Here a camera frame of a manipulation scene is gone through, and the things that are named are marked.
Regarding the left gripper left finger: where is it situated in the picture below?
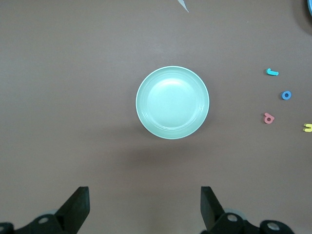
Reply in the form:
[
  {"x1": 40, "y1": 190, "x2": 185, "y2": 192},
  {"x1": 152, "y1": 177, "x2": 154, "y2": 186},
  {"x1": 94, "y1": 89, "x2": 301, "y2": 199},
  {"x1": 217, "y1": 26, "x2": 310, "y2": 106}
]
[{"x1": 0, "y1": 186, "x2": 90, "y2": 234}]

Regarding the light green plate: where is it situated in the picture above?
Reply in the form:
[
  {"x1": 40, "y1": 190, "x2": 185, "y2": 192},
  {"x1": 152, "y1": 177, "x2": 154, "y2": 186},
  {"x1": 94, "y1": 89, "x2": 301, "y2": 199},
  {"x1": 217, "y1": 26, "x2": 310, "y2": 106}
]
[{"x1": 135, "y1": 65, "x2": 210, "y2": 140}]

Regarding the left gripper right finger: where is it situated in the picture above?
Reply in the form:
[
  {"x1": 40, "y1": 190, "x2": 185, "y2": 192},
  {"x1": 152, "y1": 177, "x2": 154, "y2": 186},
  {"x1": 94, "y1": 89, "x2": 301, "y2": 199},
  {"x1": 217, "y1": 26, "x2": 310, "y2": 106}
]
[{"x1": 201, "y1": 186, "x2": 297, "y2": 234}]

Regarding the brown paper table cover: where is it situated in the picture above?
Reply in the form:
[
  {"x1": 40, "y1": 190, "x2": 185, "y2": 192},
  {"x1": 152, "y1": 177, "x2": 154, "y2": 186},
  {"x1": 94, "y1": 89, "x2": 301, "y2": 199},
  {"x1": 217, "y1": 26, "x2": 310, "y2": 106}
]
[{"x1": 0, "y1": 0, "x2": 312, "y2": 234}]

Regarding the white paper scrap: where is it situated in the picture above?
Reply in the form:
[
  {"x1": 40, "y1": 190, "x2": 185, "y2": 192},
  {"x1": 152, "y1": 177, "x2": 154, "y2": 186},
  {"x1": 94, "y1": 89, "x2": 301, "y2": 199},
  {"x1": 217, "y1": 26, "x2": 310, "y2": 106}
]
[{"x1": 177, "y1": 0, "x2": 190, "y2": 13}]

